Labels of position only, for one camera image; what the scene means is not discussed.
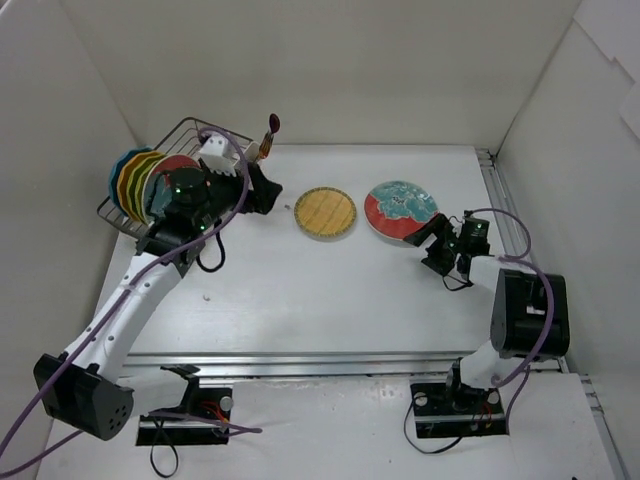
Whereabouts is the woven bamboo pattern plate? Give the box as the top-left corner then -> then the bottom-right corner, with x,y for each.
294,186 -> 357,240

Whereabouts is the red plate with teal flower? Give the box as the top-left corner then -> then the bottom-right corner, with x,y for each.
142,154 -> 199,225

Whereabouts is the green polka dot bowl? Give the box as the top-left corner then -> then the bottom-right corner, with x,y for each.
131,151 -> 166,223
129,169 -> 137,200

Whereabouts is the yellow polka dot bowl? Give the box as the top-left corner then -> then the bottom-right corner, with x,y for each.
117,149 -> 156,219

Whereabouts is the blue polka dot bowl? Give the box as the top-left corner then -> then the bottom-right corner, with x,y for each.
108,146 -> 151,213

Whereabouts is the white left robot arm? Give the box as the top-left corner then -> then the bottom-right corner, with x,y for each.
34,163 -> 283,440

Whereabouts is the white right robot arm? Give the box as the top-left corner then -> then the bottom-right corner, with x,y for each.
403,208 -> 570,412

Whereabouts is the white cutlery holder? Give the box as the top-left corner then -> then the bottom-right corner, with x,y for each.
243,142 -> 260,163

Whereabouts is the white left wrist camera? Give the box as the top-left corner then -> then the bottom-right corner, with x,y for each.
198,133 -> 239,177

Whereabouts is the metal wire dish rack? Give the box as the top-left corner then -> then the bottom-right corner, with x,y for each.
97,117 -> 253,239

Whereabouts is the aluminium right side rail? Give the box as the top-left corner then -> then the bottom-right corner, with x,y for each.
475,148 -> 630,479

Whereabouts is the aluminium rail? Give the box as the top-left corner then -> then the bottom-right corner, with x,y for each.
475,148 -> 630,479
122,352 -> 566,381

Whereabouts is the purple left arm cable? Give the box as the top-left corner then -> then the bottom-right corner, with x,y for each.
0,127 -> 264,476

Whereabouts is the aluminium front rail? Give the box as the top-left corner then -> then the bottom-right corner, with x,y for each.
122,352 -> 566,381

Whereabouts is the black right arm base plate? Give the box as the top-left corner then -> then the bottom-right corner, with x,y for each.
402,360 -> 508,455

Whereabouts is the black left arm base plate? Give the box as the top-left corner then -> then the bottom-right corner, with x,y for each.
135,364 -> 236,479

